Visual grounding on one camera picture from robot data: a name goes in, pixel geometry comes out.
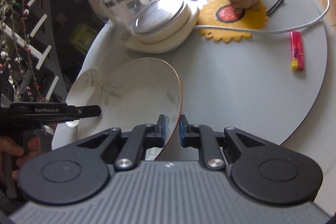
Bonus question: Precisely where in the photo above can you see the floral plate with brown rim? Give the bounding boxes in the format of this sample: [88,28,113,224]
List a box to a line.
[77,57,182,145]

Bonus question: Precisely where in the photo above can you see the left hand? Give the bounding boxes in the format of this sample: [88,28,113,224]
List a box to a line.
[1,136,41,185]

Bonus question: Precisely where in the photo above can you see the grey lazy susan turntable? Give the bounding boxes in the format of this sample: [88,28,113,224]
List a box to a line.
[78,0,327,144]

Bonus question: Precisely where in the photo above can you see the floral plate underneath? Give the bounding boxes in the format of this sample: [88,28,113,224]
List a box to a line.
[65,68,106,109]

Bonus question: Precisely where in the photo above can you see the cream kettle base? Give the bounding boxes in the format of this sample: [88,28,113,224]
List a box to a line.
[121,0,200,54]

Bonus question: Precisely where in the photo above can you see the red lighter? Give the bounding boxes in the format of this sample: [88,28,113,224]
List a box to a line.
[290,31,305,71]

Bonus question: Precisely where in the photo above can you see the yellow sunflower mat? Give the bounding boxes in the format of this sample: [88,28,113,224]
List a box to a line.
[197,0,268,43]

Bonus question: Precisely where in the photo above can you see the dark hair clip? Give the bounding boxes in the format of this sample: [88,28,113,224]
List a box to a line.
[266,0,284,16]

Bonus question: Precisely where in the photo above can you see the bead curtain strings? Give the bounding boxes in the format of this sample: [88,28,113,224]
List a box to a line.
[0,0,43,104]

